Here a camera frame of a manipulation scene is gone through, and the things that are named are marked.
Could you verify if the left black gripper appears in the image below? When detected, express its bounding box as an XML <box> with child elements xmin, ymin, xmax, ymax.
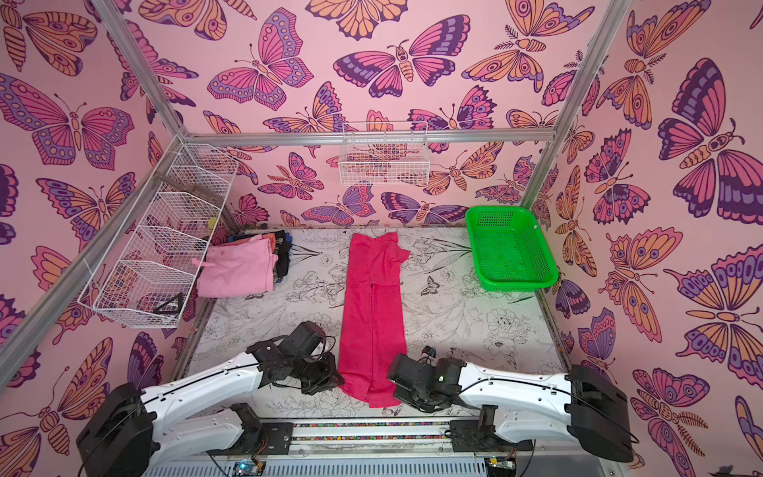
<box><xmin>291</xmin><ymin>350</ymin><xmax>349</xmax><ymax>394</ymax></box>

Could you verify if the right green circuit board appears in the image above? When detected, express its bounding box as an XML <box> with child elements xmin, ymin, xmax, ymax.
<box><xmin>485</xmin><ymin>457</ymin><xmax>517</xmax><ymax>477</ymax></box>

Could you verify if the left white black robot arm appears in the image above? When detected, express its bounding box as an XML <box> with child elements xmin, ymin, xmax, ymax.
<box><xmin>77</xmin><ymin>321</ymin><xmax>345</xmax><ymax>476</ymax></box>

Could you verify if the folded light pink t-shirt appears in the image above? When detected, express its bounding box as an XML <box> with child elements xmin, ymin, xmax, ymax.
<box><xmin>192</xmin><ymin>238</ymin><xmax>277</xmax><ymax>298</ymax></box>

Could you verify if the left green circuit board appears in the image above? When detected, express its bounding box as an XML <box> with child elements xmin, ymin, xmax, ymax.
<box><xmin>232</xmin><ymin>460</ymin><xmax>264</xmax><ymax>477</ymax></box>

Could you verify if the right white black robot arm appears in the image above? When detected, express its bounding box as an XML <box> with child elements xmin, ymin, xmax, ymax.
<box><xmin>387</xmin><ymin>354</ymin><xmax>636</xmax><ymax>463</ymax></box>

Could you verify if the green plastic basket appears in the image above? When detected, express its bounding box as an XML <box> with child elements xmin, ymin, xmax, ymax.
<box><xmin>465</xmin><ymin>206</ymin><xmax>560</xmax><ymax>292</ymax></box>

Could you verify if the magenta t-shirt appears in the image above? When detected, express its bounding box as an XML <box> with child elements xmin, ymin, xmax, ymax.
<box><xmin>339</xmin><ymin>233</ymin><xmax>409</xmax><ymax>409</ymax></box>

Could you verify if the long white wire basket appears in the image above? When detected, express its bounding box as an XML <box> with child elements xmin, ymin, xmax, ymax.
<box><xmin>77</xmin><ymin>143</ymin><xmax>240</xmax><ymax>329</ymax></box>

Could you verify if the black triangle object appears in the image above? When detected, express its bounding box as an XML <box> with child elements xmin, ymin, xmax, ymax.
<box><xmin>153</xmin><ymin>293</ymin><xmax>186</xmax><ymax>316</ymax></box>

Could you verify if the small white wire basket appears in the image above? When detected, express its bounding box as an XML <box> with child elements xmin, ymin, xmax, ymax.
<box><xmin>337</xmin><ymin>119</ymin><xmax>431</xmax><ymax>187</ymax></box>

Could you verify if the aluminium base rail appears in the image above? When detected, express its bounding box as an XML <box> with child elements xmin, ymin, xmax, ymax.
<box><xmin>112</xmin><ymin>413</ymin><xmax>627</xmax><ymax>477</ymax></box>

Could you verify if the green circuit board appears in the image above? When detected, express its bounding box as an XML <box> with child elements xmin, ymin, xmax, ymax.
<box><xmin>485</xmin><ymin>457</ymin><xmax>517</xmax><ymax>477</ymax></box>
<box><xmin>232</xmin><ymin>460</ymin><xmax>264</xmax><ymax>477</ymax></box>

